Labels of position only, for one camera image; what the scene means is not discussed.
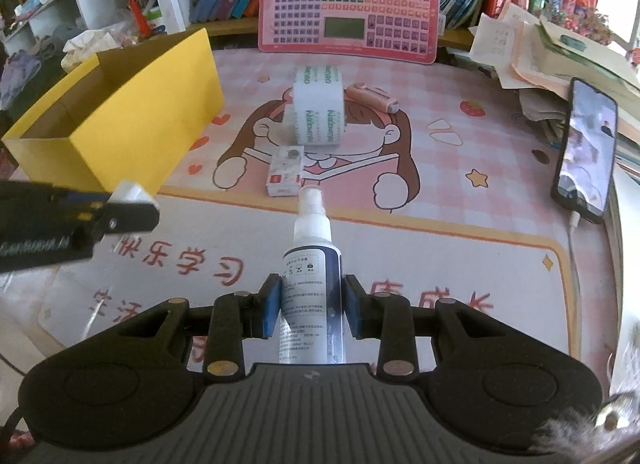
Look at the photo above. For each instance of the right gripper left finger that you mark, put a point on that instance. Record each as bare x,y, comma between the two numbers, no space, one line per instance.
237,317

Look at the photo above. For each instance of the pile of papers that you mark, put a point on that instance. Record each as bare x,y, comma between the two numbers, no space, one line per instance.
534,53

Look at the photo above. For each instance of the pink learning keyboard tablet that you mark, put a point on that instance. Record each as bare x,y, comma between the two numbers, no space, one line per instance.
402,30

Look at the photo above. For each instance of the red white toy bottle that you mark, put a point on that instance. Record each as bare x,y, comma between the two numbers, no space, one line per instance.
143,26

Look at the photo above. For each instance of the pink cartoon desk mat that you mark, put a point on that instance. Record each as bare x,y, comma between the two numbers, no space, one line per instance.
450,199

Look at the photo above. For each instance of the clear packing tape roll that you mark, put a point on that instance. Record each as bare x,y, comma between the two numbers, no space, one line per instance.
319,106

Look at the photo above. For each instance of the small white card box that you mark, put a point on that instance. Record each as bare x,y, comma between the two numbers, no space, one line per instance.
285,175

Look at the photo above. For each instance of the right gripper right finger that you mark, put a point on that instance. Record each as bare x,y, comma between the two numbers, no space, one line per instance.
387,318

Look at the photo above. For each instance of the black smartphone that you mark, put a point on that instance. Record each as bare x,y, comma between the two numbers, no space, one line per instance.
584,171

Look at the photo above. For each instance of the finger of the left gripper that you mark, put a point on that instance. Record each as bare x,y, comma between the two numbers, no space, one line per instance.
122,218
28,194

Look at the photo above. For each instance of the pile of clothes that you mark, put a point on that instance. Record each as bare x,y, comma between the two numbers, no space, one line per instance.
26,71

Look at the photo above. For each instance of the yellow cardboard box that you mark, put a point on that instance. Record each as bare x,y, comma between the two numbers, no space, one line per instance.
126,114

